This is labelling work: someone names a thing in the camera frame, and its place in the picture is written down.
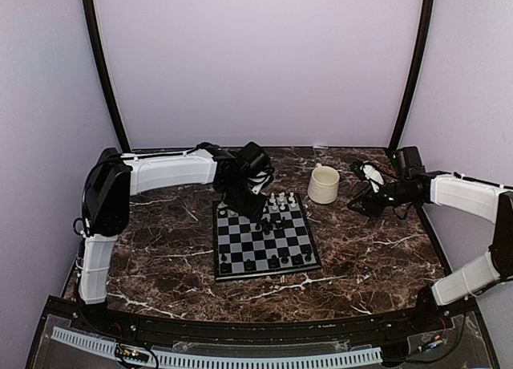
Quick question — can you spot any pile of black chess pieces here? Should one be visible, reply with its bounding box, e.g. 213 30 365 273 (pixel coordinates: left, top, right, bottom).
255 217 289 235

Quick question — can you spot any left black frame post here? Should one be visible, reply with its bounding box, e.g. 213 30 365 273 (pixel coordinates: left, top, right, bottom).
82 0 131 152

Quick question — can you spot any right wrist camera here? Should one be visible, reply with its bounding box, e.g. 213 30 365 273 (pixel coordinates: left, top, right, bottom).
350 146 426 193

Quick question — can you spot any white slotted cable duct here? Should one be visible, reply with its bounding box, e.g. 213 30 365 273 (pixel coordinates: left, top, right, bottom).
50 326 382 368

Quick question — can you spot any right black frame post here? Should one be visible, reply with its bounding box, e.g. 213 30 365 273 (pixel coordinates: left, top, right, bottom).
387 0 434 153

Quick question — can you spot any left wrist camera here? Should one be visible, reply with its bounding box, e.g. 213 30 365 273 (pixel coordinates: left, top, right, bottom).
236 141 275 195

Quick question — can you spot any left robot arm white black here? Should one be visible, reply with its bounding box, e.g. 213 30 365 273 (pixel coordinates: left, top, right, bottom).
77 142 274 334

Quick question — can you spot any cream ceramic mug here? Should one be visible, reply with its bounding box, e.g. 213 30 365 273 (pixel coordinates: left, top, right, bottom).
307 164 340 205

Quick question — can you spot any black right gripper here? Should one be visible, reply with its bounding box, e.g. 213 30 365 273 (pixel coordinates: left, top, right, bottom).
348 179 416 217

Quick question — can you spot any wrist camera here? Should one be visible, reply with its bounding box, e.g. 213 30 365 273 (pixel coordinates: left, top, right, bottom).
236 141 275 195
350 146 426 193

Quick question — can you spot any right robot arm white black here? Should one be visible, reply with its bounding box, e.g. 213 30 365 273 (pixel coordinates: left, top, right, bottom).
348 163 512 332

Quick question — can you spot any black frame post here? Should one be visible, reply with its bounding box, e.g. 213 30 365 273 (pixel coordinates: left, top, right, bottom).
387 0 434 153
82 0 131 152

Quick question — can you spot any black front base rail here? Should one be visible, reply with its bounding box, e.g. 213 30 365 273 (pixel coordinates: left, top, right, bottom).
43 296 473 359

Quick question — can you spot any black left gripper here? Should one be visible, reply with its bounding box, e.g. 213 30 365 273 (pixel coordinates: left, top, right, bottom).
222 178 269 221

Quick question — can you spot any black white chessboard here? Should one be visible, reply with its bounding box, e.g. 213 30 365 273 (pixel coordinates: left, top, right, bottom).
212 193 322 282

